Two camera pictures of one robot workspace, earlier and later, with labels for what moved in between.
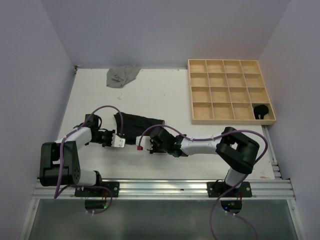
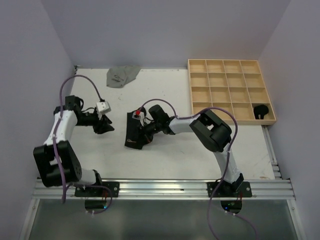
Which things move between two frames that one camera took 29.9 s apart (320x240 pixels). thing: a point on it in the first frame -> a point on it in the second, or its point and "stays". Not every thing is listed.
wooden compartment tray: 226,91 stays
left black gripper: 110,133 -> 101,128
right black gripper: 153,149 -> 144,130
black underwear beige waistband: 260,111 stays
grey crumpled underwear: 117,76 stays
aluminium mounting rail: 281,189 stays
